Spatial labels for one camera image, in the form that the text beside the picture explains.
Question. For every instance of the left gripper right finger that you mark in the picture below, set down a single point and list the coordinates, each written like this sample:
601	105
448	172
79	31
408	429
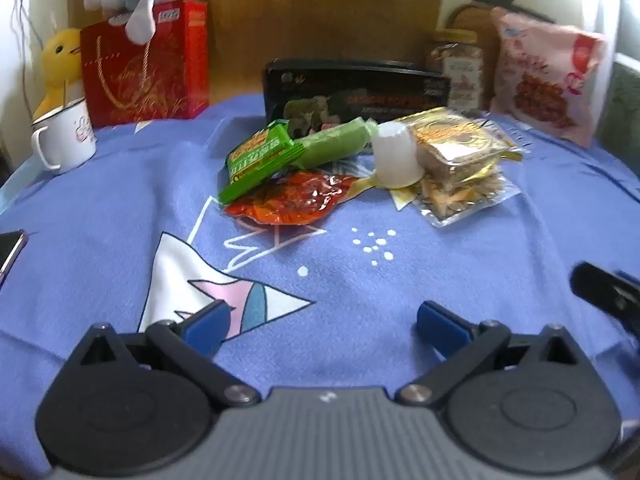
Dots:
527	404

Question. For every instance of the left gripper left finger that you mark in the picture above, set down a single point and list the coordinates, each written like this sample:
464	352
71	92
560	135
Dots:
125	404

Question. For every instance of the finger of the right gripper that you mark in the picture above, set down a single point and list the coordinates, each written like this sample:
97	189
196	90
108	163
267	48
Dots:
616	294

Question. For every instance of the clear seed snack packet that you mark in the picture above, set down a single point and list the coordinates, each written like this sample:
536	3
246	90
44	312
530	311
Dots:
442	208

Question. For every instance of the gold clear snack packet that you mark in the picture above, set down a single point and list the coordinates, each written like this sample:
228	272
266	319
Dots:
454	148

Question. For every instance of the white plastic cup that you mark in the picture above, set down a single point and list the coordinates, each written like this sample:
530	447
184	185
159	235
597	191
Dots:
394	151

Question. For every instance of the red spicy snack packet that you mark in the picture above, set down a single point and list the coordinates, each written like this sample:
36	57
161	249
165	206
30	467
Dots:
298	199

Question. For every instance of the green snack bar wrapper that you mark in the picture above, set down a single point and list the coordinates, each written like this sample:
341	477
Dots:
258	159

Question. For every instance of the green roll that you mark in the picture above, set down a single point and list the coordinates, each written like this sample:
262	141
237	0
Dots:
336	143

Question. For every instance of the smartphone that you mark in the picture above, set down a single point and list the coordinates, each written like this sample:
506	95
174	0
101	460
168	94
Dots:
11	244

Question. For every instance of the pink fried twist bag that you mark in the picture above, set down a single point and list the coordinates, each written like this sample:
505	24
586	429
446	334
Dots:
544	75

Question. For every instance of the white enamel mug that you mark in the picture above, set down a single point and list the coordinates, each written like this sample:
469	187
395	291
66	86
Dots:
63	139

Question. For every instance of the nut jar gold lid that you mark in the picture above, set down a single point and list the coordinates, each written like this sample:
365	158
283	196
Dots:
456	54

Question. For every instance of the round woven tray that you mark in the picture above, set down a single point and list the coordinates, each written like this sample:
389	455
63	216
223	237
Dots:
474	17

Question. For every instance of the red gift bag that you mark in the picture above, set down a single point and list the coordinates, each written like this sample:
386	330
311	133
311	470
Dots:
167	78

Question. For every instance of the black snack box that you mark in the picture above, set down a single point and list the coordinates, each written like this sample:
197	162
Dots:
315	94

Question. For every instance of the yellow duck plush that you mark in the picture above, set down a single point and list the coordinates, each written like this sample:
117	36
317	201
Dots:
61	69

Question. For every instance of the wooden board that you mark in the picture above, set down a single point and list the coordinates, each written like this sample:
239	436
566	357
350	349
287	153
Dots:
244	35

